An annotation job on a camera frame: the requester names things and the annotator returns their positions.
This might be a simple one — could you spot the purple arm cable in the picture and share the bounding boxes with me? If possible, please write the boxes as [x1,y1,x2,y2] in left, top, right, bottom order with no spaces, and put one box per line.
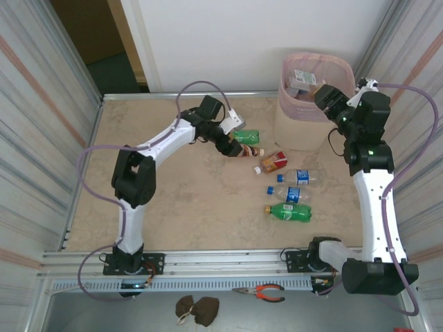
[76,80,233,302]
[316,82,440,317]

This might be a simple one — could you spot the thin black cable loop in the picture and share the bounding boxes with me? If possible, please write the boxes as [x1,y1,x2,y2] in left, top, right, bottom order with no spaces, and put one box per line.
[327,127,348,158]

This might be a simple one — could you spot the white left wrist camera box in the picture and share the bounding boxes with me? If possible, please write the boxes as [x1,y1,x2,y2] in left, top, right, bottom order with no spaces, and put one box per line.
[221,109,247,136]

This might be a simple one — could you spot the white slotted cable duct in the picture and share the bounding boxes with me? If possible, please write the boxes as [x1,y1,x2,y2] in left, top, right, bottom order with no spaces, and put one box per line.
[50,277,314,293]

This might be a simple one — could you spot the brown wooden door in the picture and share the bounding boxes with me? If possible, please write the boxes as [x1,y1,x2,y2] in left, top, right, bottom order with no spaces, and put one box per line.
[50,0,139,84]

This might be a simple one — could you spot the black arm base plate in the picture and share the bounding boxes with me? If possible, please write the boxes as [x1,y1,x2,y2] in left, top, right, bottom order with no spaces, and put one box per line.
[284,249,349,275]
[102,252,166,277]

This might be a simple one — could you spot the green bottle yellow cap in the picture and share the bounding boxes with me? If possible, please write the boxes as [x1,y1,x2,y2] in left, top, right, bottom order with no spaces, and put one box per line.
[264,203,312,222]
[232,129,261,145]

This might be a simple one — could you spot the brown label bottle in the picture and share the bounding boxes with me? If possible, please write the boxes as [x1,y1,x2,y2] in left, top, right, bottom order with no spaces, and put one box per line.
[240,145,266,159]

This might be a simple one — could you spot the orange red label bottle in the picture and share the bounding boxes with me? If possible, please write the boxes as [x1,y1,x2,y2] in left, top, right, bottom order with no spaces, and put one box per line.
[253,151,289,176]

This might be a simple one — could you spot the aluminium mounting rail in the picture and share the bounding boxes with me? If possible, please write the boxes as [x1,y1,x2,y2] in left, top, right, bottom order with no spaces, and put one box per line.
[36,246,415,278]

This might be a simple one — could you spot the blue label water bottle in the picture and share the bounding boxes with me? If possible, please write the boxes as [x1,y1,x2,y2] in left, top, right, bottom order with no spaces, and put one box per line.
[276,168,325,187]
[266,185,314,204]

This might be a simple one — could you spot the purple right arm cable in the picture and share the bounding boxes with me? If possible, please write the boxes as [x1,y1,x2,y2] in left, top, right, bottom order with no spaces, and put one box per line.
[316,82,440,317]

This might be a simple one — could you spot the black controller board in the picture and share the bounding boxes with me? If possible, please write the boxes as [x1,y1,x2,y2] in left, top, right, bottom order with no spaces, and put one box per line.
[310,275,336,297]
[118,280,154,299]

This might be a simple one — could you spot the orange handled pliers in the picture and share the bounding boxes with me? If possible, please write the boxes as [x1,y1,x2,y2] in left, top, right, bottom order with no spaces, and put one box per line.
[231,283,286,303]

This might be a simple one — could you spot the aluminium table edge rail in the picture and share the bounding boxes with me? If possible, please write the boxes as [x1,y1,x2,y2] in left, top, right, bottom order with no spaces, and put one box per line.
[102,90,280,102]

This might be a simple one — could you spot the pink bin liner bag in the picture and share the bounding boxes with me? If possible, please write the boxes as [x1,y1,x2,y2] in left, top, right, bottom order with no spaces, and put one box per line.
[280,51,356,124]

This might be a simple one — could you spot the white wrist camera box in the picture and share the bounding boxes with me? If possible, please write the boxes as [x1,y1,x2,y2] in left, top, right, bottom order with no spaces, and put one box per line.
[221,109,247,136]
[345,77,381,108]

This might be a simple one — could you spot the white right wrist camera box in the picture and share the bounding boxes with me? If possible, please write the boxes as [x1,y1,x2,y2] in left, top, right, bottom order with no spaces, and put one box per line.
[345,77,381,108]

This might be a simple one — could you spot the white door frame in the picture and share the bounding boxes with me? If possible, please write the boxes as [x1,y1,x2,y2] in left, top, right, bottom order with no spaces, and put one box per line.
[119,0,163,93]

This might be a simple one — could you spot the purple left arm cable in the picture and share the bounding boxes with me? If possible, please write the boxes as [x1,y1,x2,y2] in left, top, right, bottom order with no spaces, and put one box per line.
[76,80,233,302]

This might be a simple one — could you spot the beige ribbed bin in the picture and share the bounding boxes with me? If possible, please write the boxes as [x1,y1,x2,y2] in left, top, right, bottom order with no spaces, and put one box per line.
[273,51,356,151]

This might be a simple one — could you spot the brown cloth pouch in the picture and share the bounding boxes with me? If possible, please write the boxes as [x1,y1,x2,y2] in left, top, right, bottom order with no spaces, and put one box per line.
[174,295,221,329]

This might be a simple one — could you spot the lime green white label bottle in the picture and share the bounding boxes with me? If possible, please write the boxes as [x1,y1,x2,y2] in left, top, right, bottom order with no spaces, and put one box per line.
[293,68,318,87]

